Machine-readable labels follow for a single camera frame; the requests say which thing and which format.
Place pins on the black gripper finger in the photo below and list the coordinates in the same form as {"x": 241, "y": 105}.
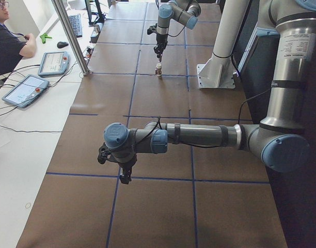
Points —
{"x": 128, "y": 174}
{"x": 161, "y": 54}
{"x": 124, "y": 176}
{"x": 157, "y": 55}

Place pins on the silver metal cylinder weight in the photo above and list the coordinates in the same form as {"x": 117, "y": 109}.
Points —
{"x": 97, "y": 28}

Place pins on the orange black connector near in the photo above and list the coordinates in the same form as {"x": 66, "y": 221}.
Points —
{"x": 89, "y": 51}

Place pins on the black keyboard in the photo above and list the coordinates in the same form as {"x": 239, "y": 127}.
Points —
{"x": 75, "y": 21}

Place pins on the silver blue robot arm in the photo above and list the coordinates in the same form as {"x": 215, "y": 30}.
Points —
{"x": 184, "y": 12}
{"x": 277, "y": 140}

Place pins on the white brass PPR valve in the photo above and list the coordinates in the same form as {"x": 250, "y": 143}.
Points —
{"x": 158, "y": 70}

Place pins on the black computer mouse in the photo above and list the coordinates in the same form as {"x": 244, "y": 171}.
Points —
{"x": 62, "y": 44}

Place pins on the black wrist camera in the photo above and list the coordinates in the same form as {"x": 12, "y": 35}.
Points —
{"x": 104, "y": 154}
{"x": 152, "y": 29}

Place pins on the white pillar with base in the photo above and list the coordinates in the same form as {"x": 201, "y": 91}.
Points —
{"x": 218, "y": 71}

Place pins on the aluminium frame post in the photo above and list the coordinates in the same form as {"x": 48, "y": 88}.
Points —
{"x": 62, "y": 14}

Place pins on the teach pendant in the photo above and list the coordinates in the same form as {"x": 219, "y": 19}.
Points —
{"x": 26, "y": 91}
{"x": 53, "y": 64}

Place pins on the black box under weight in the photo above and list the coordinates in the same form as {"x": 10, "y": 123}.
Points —
{"x": 94, "y": 36}

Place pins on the far teach pendant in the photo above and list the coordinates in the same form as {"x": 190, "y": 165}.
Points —
{"x": 53, "y": 64}

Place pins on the green plastic clamp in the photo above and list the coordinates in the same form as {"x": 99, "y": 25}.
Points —
{"x": 44, "y": 37}

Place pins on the seated person in black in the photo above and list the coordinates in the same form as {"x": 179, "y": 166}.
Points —
{"x": 12, "y": 49}

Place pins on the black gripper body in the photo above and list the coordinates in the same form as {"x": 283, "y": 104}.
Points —
{"x": 126, "y": 165}
{"x": 159, "y": 39}

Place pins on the near teach pendant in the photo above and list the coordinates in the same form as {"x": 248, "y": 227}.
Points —
{"x": 26, "y": 91}

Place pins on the black monitor stand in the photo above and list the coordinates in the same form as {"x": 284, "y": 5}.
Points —
{"x": 94, "y": 16}

